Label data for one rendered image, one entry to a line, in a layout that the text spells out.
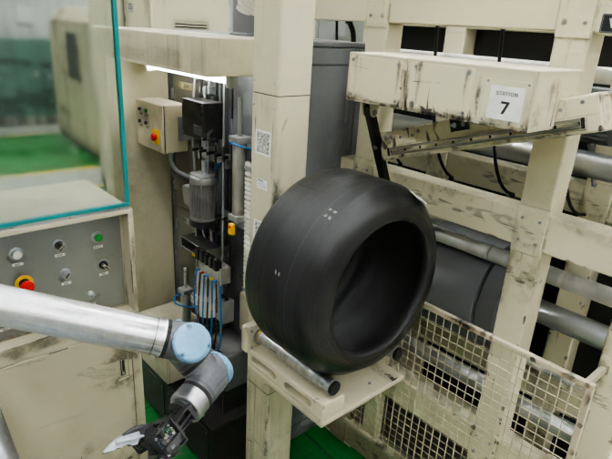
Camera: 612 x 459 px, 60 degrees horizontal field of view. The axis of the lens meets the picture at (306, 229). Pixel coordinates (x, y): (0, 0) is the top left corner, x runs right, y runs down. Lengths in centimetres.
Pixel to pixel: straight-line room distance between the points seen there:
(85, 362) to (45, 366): 12
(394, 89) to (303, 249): 56
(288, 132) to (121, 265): 74
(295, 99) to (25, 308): 90
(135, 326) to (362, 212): 60
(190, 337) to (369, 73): 92
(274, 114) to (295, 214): 34
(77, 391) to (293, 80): 124
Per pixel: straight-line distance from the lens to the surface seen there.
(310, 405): 164
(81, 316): 126
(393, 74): 161
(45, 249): 181
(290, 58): 158
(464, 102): 147
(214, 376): 142
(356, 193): 138
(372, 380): 179
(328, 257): 130
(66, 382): 198
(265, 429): 209
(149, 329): 126
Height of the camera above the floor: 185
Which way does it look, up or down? 21 degrees down
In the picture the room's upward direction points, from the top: 3 degrees clockwise
